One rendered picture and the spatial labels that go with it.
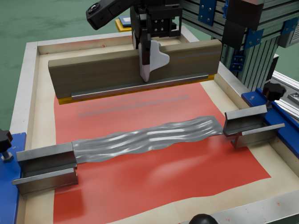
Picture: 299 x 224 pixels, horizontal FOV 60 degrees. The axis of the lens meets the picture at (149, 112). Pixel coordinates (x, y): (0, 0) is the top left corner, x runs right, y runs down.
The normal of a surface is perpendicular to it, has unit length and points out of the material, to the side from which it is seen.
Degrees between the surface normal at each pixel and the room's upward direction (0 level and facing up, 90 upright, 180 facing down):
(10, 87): 0
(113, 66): 90
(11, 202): 0
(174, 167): 0
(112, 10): 91
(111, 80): 90
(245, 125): 90
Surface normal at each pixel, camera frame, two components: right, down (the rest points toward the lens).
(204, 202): 0.00, -0.77
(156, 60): 0.26, 0.55
